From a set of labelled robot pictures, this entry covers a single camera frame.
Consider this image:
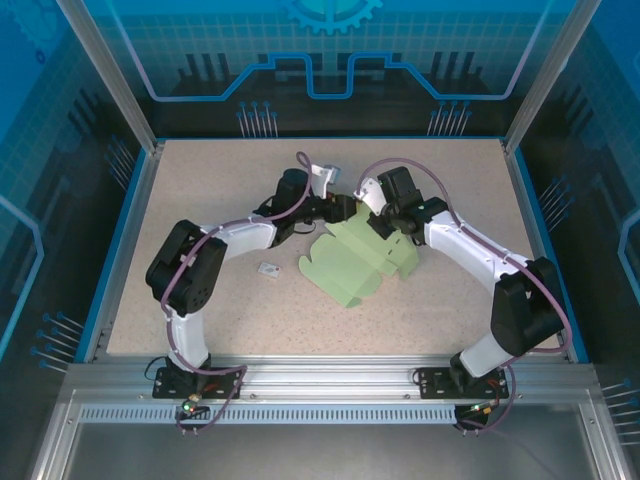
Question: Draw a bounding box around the green paper box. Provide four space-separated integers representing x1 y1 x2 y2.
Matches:
298 208 421 310

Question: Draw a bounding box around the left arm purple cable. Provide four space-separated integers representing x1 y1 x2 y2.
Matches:
160 151 316 437

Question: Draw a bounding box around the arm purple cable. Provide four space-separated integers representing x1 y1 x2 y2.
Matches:
357 157 574 437
160 151 316 437

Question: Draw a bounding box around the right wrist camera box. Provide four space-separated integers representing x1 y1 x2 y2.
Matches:
353 177 385 207

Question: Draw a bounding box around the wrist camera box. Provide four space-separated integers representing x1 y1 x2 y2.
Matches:
309 163 344 200
353 177 385 207

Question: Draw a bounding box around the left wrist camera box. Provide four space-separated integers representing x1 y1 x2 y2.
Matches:
309 163 344 200

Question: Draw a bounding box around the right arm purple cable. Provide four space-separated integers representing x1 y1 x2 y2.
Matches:
357 157 574 437

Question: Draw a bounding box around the narrow aluminium side rail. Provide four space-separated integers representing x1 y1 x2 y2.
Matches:
82 142 166 364
502 139 591 364

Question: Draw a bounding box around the wide aluminium frame rail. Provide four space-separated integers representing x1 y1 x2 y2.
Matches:
64 355 601 401

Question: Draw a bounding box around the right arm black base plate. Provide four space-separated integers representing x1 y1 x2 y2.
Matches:
417 367 516 400

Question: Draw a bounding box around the blue printed enclosure panel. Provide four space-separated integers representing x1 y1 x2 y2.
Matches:
0 0 151 480
59 0 586 140
514 0 640 436

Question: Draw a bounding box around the slotted cable duct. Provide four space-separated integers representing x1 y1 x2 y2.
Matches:
78 405 459 426

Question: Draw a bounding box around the aluminium frame post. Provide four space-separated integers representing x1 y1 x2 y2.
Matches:
55 0 167 155
501 0 604 156

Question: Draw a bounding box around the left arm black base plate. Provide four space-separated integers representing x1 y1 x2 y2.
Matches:
152 366 245 400

